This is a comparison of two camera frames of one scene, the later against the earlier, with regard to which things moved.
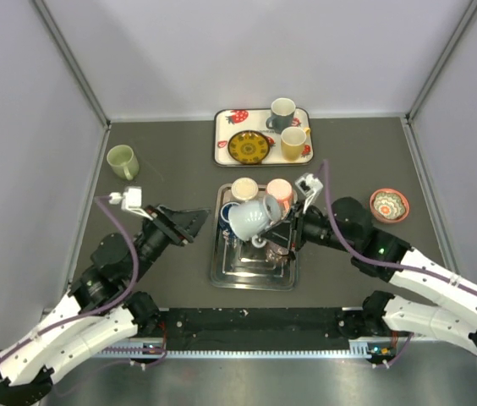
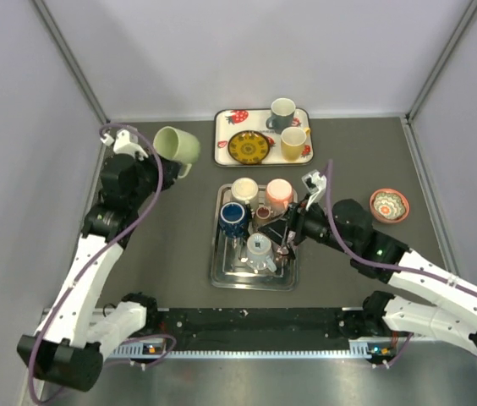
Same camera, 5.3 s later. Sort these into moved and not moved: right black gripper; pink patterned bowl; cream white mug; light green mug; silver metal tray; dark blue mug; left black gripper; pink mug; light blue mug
Moved: light blue mug; light green mug; left black gripper
Not moved: silver metal tray; cream white mug; dark blue mug; right black gripper; pink mug; pink patterned bowl
